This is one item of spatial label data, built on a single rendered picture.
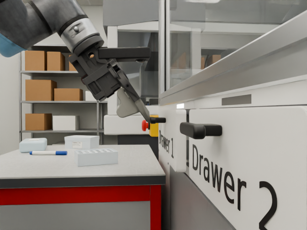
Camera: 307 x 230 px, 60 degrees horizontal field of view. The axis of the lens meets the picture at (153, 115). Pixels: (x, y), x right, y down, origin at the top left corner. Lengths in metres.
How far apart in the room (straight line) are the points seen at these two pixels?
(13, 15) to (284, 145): 0.52
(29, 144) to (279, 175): 1.06
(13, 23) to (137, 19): 0.95
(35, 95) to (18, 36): 4.05
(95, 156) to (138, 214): 0.22
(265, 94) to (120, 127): 1.20
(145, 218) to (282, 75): 0.61
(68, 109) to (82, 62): 4.35
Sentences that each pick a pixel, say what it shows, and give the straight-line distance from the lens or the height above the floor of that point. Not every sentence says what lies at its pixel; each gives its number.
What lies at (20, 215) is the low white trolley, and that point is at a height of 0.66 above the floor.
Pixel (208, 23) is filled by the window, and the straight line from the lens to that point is 0.48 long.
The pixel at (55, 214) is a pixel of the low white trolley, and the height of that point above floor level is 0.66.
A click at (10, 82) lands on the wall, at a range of 5.29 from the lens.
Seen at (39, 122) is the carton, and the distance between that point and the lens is 4.61.
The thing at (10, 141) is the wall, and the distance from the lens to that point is 5.29.
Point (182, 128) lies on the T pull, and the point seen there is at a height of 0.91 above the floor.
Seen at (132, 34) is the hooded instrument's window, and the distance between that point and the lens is 1.47.
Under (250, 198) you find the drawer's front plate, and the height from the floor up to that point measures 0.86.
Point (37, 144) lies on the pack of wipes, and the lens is 1.17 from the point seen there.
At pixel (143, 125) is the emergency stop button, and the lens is 0.91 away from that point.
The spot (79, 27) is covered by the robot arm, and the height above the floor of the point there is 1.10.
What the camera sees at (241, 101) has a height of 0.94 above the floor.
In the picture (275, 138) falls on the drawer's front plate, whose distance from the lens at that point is 0.19.
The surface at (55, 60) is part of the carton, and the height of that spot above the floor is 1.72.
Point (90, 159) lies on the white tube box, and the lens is 0.84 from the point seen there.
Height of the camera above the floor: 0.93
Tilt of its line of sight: 1 degrees down
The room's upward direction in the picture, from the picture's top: straight up
